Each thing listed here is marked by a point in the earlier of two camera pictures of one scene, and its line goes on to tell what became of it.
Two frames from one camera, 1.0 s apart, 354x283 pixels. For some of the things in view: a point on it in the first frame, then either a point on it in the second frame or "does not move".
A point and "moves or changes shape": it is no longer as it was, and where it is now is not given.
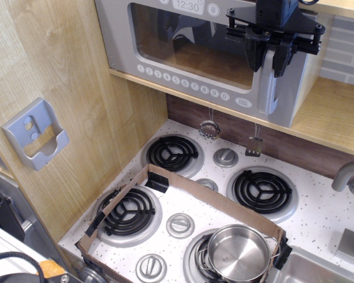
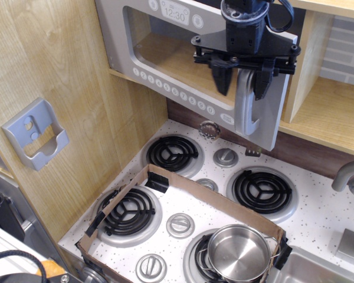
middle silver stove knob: x=209 y=183 does not move
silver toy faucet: x=353 y=173 does not move
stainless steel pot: x=239 y=253 does not move
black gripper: x=279 y=20 -> x=246 y=43
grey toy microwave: x=189 y=46 moves or changes shape
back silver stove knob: x=226 y=158 does not move
